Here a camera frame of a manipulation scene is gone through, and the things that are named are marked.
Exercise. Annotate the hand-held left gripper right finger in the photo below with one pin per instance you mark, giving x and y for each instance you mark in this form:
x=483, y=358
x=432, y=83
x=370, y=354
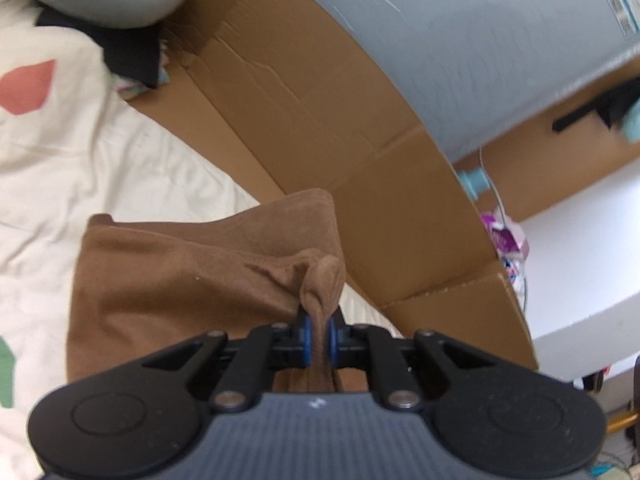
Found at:
x=332, y=345

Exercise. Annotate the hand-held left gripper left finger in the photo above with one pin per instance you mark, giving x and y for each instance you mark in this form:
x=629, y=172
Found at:
x=306, y=345

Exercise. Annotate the brown t-shirt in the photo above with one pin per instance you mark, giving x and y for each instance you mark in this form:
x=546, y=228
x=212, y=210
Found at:
x=175, y=285

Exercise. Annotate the purple packet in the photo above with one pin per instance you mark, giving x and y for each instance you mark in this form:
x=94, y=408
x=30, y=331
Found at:
x=502, y=235

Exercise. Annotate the large folded cardboard sheet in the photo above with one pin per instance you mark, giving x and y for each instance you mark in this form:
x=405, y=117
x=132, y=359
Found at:
x=325, y=135

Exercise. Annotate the light blue bottle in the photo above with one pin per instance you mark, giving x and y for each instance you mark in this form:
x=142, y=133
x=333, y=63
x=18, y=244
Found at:
x=472, y=185

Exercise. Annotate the white panel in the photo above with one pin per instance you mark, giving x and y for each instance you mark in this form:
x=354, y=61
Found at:
x=585, y=270

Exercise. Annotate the upright cardboard box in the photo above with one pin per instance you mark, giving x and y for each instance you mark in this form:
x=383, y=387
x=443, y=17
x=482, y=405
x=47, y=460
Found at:
x=540, y=170

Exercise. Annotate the cream bear print blanket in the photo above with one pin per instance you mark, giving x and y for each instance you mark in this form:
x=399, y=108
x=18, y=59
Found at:
x=100, y=160

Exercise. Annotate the yellow wooden leg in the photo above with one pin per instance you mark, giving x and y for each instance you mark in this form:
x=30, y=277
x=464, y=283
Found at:
x=622, y=417

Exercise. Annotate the grey wrapped appliance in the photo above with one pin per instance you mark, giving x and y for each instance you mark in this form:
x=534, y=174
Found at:
x=475, y=50

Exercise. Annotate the black cloth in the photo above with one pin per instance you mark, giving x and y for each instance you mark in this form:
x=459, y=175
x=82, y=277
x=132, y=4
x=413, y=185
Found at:
x=130, y=55

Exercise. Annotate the black bar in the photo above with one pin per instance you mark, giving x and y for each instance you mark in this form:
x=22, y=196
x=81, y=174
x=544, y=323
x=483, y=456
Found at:
x=585, y=110

